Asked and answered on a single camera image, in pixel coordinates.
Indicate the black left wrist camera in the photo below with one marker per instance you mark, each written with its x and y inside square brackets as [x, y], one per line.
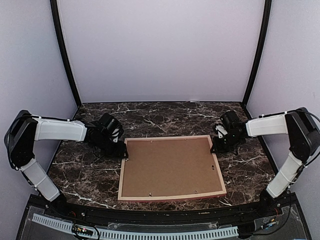
[110, 126]

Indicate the light wooden picture frame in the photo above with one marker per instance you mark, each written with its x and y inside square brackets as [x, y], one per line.
[121, 185]

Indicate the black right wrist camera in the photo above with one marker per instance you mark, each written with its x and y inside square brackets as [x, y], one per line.
[230, 120]

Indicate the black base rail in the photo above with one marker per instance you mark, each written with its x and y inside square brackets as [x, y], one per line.
[284, 221]

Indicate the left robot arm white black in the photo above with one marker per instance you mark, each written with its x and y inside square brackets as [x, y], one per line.
[26, 129]

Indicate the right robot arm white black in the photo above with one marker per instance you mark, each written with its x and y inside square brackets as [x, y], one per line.
[303, 132]

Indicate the white slotted cable duct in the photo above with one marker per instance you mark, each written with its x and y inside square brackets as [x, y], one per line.
[100, 233]

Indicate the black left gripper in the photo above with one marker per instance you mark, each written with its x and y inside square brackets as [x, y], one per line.
[119, 152]

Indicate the black corner post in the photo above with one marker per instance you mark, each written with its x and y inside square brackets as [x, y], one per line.
[63, 52]
[259, 51]

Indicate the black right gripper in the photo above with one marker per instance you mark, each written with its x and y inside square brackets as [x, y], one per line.
[218, 148]

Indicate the brown cardboard backing board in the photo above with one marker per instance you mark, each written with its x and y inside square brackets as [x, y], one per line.
[172, 167]

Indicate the black left corner post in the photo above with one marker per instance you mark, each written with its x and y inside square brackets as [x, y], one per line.
[63, 52]

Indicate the black right corner post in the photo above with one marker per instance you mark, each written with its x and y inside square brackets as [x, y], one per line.
[259, 51]

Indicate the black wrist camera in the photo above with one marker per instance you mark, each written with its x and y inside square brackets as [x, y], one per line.
[230, 120]
[110, 126]

